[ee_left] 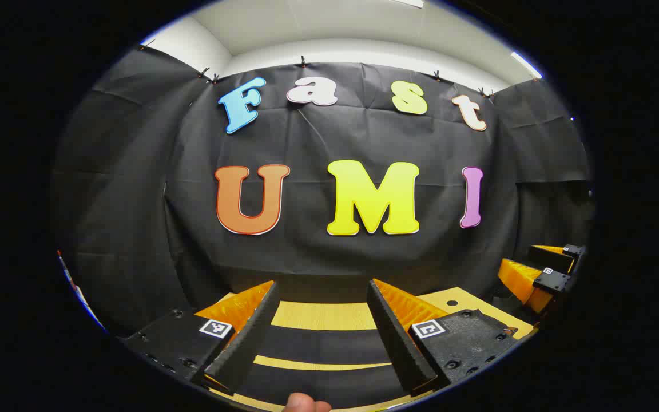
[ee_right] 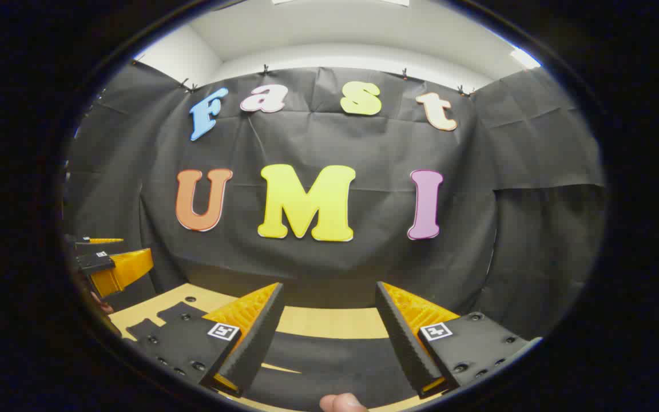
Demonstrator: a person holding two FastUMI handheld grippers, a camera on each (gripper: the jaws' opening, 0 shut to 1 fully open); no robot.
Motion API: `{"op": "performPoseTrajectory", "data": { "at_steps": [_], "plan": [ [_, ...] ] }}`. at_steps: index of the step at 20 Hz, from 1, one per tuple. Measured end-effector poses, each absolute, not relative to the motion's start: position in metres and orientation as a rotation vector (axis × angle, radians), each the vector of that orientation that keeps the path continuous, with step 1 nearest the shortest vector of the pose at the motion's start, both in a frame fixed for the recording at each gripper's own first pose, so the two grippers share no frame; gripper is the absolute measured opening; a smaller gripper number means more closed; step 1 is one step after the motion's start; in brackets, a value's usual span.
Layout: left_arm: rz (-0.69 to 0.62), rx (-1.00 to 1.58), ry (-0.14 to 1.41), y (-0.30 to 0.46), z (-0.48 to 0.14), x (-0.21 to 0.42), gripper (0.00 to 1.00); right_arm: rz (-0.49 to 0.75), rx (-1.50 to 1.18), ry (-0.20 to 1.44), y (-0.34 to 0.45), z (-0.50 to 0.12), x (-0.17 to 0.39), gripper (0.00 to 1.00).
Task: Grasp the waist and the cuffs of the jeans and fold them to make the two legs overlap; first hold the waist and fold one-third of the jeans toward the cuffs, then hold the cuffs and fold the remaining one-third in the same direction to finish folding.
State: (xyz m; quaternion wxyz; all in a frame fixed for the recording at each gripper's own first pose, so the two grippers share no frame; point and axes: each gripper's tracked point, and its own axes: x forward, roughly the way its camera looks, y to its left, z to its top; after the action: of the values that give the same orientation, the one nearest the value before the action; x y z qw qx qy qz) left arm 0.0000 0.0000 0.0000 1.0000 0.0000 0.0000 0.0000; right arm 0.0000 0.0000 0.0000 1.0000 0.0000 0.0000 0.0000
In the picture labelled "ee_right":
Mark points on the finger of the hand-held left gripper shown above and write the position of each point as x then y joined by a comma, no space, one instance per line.
118,274
100,240

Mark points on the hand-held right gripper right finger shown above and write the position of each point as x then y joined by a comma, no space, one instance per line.
404,343

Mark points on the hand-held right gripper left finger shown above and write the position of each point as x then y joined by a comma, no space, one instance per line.
255,343

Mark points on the dark grey jeans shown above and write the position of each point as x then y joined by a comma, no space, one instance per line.
329,360

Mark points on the black backdrop cloth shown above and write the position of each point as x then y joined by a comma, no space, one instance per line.
318,143

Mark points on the ceiling light panel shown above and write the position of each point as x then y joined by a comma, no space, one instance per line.
341,2
525,58

